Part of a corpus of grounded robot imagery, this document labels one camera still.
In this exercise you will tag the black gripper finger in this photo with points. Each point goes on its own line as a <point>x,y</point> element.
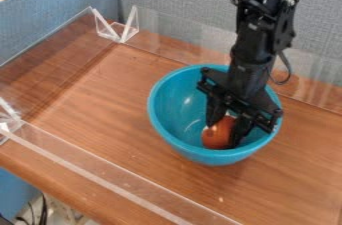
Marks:
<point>242,127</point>
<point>215,109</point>

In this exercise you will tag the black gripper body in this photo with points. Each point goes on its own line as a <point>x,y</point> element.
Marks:
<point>242,84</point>

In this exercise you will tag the toy mushroom brown cap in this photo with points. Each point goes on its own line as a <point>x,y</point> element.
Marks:
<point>215,136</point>

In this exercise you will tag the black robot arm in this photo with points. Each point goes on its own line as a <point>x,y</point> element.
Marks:
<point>265,30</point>

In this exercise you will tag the blue plastic bowl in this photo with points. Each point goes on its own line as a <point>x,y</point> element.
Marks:
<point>177,112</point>

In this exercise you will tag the clear acrylic back barrier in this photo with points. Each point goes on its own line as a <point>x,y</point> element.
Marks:
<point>194,43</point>

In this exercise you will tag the clear acrylic barrier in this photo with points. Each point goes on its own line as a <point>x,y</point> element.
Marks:
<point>24,27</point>
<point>194,43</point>
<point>43,147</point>

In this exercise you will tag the clear acrylic left barrier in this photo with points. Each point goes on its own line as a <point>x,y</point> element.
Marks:
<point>24,27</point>

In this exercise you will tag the clear acrylic front barrier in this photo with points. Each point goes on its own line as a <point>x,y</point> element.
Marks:
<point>43,147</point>

